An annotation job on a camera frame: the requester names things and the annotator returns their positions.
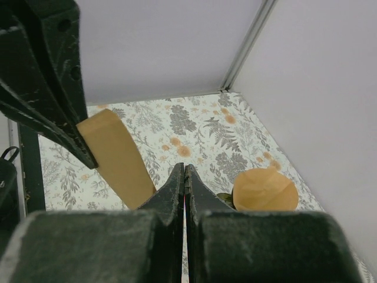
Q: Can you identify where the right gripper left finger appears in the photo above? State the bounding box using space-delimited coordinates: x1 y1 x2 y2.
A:
138 163 184 282

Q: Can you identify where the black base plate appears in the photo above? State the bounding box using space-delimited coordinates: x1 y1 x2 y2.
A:
18 125 46 214

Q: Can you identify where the olive green dripper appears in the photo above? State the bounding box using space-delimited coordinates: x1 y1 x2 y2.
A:
217 193 235 209

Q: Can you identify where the brown paper coffee filter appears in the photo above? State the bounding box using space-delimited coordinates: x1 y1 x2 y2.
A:
233 168 299 211

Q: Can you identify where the floral table mat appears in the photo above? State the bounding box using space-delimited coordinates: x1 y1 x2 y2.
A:
37 91 369 283

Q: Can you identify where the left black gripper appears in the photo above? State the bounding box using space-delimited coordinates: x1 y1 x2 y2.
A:
1 1 98 169

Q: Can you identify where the left aluminium frame post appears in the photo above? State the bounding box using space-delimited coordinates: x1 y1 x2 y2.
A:
219 0 277 91

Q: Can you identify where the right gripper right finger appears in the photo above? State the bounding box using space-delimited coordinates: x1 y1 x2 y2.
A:
184 164 232 282

